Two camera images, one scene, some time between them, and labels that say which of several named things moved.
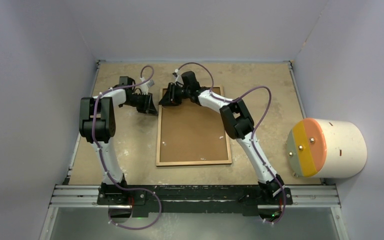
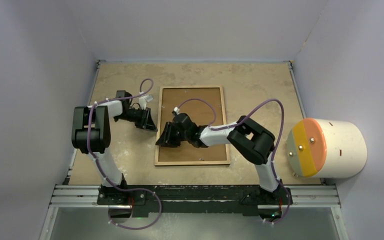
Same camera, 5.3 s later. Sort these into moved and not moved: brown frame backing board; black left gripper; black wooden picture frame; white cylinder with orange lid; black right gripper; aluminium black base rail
Moved: black left gripper; black right gripper
Not moved: aluminium black base rail; black wooden picture frame; white cylinder with orange lid; brown frame backing board
